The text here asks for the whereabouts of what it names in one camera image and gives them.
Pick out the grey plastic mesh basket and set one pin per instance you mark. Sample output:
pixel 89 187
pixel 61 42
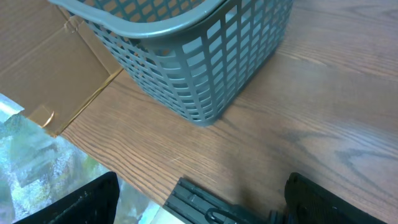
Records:
pixel 193 56

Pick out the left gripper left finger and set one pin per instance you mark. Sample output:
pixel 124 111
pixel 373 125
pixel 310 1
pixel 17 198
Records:
pixel 95 202

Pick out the brown cardboard panel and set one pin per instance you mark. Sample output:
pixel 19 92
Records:
pixel 52 64

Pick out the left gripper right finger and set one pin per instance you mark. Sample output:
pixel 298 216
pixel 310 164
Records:
pixel 310 203

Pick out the black mounting rail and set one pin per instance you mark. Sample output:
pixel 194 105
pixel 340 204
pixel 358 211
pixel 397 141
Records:
pixel 192 204

